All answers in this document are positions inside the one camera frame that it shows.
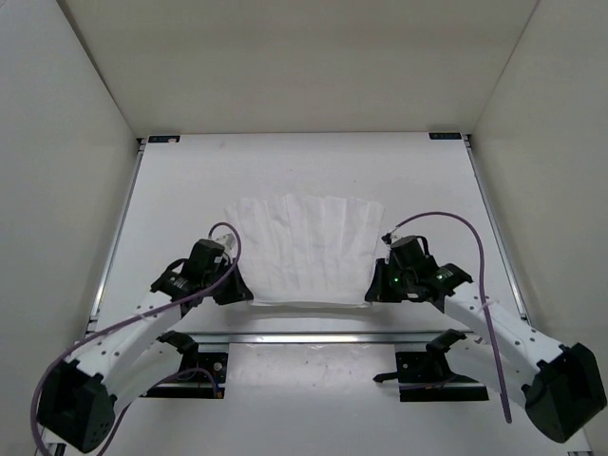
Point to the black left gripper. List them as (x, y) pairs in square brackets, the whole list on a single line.
[(238, 291)]

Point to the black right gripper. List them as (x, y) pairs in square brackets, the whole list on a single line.
[(378, 292)]

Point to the white pleated skirt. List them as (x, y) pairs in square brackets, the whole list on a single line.
[(307, 251)]

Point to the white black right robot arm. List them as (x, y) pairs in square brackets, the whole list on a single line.
[(558, 386)]

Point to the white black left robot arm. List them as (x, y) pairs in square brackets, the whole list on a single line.
[(85, 393)]

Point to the right dark corner label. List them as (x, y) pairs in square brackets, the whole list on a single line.
[(445, 136)]

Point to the dark corner label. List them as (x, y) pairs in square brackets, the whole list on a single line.
[(163, 139), (445, 136)]

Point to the left dark corner label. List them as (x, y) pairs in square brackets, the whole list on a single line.
[(163, 139)]

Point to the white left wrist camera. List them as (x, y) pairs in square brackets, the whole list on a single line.
[(228, 242)]

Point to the aluminium table edge rail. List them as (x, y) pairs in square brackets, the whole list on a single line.
[(312, 338)]

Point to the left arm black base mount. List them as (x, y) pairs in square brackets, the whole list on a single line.
[(201, 373)]

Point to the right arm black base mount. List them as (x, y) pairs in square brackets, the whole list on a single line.
[(423, 375)]

